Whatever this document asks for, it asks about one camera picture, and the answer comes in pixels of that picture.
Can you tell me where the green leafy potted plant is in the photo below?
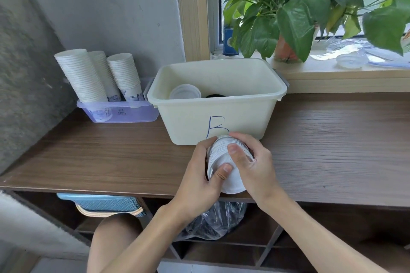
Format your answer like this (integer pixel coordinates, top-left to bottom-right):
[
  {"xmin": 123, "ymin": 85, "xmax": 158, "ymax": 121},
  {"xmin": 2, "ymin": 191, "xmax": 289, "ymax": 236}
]
[{"xmin": 223, "ymin": 0, "xmax": 410, "ymax": 63}]

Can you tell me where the person's right forearm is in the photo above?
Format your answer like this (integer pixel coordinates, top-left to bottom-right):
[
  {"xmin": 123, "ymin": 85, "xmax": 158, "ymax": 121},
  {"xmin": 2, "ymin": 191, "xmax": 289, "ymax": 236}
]
[{"xmin": 256, "ymin": 186, "xmax": 390, "ymax": 273}]

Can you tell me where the short white cup stack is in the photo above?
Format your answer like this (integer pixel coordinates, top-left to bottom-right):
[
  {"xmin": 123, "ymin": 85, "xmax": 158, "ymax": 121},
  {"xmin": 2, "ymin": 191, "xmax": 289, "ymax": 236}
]
[{"xmin": 107, "ymin": 53, "xmax": 145, "ymax": 102}]

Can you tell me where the orange plant pot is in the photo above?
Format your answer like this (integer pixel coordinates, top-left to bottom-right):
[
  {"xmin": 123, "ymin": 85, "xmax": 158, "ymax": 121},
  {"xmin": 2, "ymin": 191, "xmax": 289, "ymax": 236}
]
[{"xmin": 274, "ymin": 34, "xmax": 300, "ymax": 61}]

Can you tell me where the tall white cup stack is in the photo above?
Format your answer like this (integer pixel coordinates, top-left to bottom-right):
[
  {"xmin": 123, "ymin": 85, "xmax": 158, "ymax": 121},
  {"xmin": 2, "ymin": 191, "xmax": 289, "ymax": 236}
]
[{"xmin": 54, "ymin": 49, "xmax": 113, "ymax": 122}]

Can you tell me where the blue cushioned stool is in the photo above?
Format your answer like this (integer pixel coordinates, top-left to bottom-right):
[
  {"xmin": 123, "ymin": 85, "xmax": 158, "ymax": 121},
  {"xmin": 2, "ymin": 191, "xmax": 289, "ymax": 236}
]
[{"xmin": 57, "ymin": 193, "xmax": 146, "ymax": 218}]

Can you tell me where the person's right hand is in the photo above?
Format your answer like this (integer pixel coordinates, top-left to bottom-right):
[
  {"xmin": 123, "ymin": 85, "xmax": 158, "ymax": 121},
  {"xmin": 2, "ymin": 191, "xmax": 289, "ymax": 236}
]
[{"xmin": 227, "ymin": 132, "xmax": 282, "ymax": 211}]

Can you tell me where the window frame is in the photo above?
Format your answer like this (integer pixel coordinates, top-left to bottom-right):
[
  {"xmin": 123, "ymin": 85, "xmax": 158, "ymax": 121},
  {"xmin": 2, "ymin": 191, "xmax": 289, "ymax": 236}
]
[{"xmin": 173, "ymin": 0, "xmax": 410, "ymax": 94}]

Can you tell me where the person's left forearm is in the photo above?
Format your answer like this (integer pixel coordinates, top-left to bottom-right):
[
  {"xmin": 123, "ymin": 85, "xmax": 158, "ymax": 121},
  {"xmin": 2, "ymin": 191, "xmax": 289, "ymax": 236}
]
[{"xmin": 102, "ymin": 201, "xmax": 193, "ymax": 273}]

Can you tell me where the person's left hand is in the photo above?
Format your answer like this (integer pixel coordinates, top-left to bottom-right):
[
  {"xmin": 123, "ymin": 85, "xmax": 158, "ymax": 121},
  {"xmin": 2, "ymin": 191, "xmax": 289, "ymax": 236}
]
[{"xmin": 169, "ymin": 137, "xmax": 233, "ymax": 217}]

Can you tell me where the clear plastic bag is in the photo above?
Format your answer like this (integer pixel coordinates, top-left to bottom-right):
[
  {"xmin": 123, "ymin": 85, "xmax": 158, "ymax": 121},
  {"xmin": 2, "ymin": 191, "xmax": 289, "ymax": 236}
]
[{"xmin": 174, "ymin": 201, "xmax": 248, "ymax": 241}]

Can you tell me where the clear plastic dome lid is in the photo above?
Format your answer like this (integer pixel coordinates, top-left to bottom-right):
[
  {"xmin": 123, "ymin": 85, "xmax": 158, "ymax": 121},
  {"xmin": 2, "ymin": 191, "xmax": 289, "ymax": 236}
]
[{"xmin": 336, "ymin": 52, "xmax": 369, "ymax": 69}]

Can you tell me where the slim white cup stack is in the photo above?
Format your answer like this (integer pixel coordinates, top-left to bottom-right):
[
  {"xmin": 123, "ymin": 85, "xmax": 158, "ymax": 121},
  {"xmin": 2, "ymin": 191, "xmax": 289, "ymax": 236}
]
[{"xmin": 89, "ymin": 51, "xmax": 122, "ymax": 102}]

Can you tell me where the cream plastic bin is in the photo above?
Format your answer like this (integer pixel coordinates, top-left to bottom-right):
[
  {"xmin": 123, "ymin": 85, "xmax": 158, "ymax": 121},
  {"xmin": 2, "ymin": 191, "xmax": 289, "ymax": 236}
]
[{"xmin": 147, "ymin": 58, "xmax": 288, "ymax": 146}]

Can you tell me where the stack of white paper cups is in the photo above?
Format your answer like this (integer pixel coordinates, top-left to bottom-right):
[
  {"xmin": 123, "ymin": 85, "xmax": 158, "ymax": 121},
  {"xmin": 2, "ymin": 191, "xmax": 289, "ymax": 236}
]
[{"xmin": 206, "ymin": 135, "xmax": 254, "ymax": 195}]

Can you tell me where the clear purple plastic tray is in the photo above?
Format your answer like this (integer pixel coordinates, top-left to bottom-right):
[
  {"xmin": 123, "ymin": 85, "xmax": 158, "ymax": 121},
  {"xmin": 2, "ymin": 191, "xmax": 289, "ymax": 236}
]
[{"xmin": 76, "ymin": 78, "xmax": 160, "ymax": 123}]

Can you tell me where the clear plastic wrapping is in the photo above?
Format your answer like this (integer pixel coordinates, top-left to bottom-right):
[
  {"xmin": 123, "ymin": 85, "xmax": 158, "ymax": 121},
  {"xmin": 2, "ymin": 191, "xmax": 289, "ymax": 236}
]
[{"xmin": 309, "ymin": 38, "xmax": 410, "ymax": 69}]

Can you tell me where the blue box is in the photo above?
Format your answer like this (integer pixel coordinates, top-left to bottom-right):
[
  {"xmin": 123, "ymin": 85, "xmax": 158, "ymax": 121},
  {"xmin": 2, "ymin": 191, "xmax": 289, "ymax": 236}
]
[{"xmin": 224, "ymin": 28, "xmax": 239, "ymax": 56}]

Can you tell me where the person's leg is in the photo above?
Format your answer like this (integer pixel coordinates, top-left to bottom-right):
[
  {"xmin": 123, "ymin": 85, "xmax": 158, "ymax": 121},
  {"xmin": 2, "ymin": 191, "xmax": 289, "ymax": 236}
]
[{"xmin": 86, "ymin": 213, "xmax": 145, "ymax": 273}]

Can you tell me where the wooden shelf frame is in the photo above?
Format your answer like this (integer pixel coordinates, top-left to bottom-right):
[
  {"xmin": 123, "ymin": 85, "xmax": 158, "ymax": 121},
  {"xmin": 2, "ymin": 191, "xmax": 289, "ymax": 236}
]
[{"xmin": 0, "ymin": 188, "xmax": 410, "ymax": 273}]

